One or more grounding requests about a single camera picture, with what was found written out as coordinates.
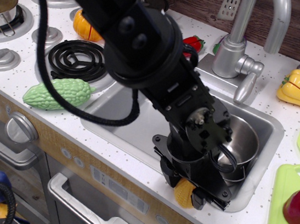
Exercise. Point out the silver oven dial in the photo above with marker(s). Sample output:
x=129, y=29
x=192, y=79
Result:
x=19, y=129

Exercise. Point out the red toy chili pepper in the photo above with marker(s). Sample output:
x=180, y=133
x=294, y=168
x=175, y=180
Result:
x=195, y=42

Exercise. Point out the steel pot in sink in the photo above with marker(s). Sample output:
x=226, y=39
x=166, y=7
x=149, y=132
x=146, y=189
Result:
x=244, y=147

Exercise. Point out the yellow toy corn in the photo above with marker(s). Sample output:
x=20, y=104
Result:
x=182, y=193

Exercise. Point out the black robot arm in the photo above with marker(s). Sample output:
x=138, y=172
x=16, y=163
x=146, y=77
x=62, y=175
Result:
x=144, y=51

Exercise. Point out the silver stove knob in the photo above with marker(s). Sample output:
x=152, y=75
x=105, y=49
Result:
x=53, y=36
x=9, y=59

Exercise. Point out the grey toy sink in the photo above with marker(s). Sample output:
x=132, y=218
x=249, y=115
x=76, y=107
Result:
x=136, y=138

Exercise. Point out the yellow toy bell pepper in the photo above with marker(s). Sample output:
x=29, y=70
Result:
x=289, y=89

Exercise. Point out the silver stove knob middle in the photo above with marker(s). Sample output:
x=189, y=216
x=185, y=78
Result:
x=53, y=36

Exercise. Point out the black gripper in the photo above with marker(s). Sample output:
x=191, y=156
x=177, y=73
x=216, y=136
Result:
x=180, y=160

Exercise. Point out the silver dishwasher handle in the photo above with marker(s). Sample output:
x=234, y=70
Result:
x=85, y=214

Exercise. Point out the silver stove knob front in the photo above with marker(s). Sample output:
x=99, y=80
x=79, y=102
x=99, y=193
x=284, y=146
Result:
x=9, y=59

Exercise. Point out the silver toy faucet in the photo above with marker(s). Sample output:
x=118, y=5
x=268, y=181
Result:
x=230, y=60

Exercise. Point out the black front coil burner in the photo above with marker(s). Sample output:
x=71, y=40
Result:
x=76, y=59

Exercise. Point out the green toy bitter gourd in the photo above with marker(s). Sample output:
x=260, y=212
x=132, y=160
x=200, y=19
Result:
x=74, y=91

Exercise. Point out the silver toy spatula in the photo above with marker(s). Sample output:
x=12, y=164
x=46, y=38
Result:
x=228, y=9

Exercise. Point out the orange toy pumpkin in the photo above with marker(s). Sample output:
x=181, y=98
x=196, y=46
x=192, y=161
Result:
x=84, y=29

